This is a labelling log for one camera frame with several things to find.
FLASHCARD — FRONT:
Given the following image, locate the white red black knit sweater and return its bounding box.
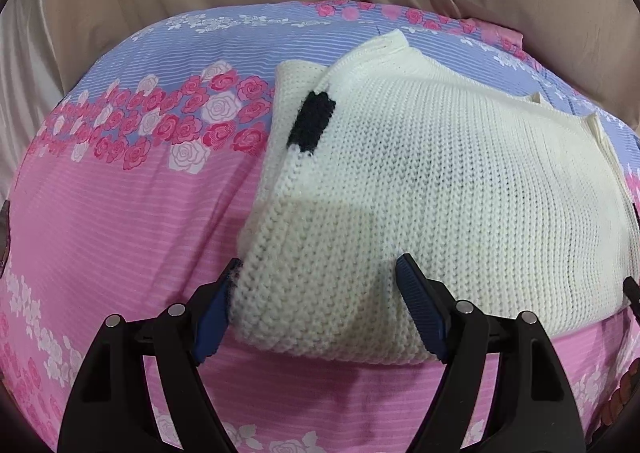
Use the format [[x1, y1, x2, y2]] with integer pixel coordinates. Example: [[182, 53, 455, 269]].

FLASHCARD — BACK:
[[230, 31, 639, 364]]

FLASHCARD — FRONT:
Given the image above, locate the person's right hand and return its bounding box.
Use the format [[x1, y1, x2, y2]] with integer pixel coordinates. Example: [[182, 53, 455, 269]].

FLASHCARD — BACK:
[[600, 358, 640, 426]]

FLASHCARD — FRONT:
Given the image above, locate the pink floral bed sheet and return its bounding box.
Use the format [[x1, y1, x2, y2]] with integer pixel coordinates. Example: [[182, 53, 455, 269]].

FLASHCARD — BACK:
[[1, 0, 639, 452]]

